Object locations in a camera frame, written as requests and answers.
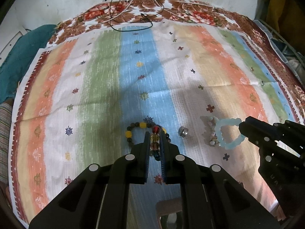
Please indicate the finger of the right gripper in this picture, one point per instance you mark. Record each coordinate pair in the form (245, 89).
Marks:
(257, 131)

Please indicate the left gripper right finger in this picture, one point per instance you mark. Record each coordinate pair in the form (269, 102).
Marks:
(211, 198)

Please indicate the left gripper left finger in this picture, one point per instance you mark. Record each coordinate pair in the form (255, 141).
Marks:
(98, 197)

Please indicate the clutter beside bed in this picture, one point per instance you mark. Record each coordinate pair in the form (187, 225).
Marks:
(293, 59)

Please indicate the striped colourful cloth mat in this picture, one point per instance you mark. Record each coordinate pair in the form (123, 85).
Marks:
(77, 99)

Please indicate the grey striped rolled blanket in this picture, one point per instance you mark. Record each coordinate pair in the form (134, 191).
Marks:
(5, 117)

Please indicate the brown hanging cloth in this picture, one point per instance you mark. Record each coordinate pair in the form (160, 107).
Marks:
(286, 17)

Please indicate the teal pillow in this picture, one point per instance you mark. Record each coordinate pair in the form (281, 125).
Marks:
(20, 57)

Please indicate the floral brown bed sheet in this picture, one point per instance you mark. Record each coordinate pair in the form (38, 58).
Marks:
(109, 13)

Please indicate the white bed headboard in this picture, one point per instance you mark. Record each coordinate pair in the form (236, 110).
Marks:
(8, 43)

